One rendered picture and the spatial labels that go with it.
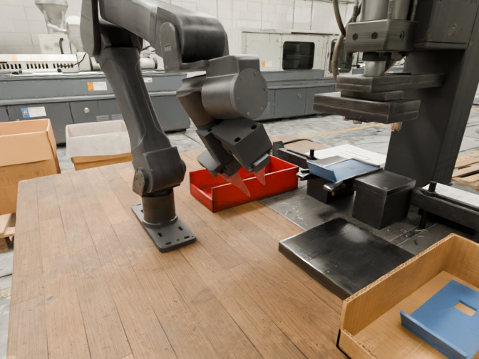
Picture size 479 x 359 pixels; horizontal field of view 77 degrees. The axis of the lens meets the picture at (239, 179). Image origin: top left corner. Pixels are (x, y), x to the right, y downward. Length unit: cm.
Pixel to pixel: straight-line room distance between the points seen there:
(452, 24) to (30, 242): 88
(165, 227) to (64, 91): 435
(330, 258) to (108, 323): 33
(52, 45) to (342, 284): 526
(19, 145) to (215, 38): 228
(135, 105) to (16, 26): 627
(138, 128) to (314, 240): 36
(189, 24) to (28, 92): 454
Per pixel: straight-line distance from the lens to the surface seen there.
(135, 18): 51
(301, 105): 651
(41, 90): 488
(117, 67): 60
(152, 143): 55
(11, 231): 257
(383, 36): 62
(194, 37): 40
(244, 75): 35
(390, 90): 65
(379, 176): 69
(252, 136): 35
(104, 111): 494
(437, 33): 71
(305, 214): 67
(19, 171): 267
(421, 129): 87
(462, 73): 84
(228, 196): 67
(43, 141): 260
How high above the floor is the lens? 122
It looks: 22 degrees down
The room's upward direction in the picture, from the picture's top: straight up
